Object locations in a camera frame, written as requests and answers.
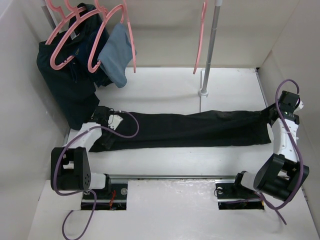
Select black trousers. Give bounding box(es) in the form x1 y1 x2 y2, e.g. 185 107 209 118
90 110 271 153

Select pink hanger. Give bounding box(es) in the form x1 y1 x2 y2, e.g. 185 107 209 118
123 0 137 73
45 0 86 45
192 0 208 75
87 0 125 73
50 6 100 71

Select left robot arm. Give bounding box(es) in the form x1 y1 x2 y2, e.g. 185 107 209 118
50 106 113 199

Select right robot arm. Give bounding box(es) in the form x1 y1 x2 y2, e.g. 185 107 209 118
231 91 310 202

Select dark navy hanging trousers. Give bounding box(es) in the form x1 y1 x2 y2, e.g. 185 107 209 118
36 14 112 130

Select light blue hanging trousers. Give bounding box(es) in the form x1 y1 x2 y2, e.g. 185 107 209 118
97 23 133 88

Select white rack base foot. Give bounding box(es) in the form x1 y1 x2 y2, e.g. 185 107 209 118
198 68 209 112

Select right silver rack pole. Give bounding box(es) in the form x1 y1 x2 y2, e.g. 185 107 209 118
198 0 223 97

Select silver rack pole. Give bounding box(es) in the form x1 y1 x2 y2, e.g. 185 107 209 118
198 0 223 97
40 0 56 30

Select left silver rack pole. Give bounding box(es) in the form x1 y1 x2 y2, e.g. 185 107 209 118
40 0 56 30

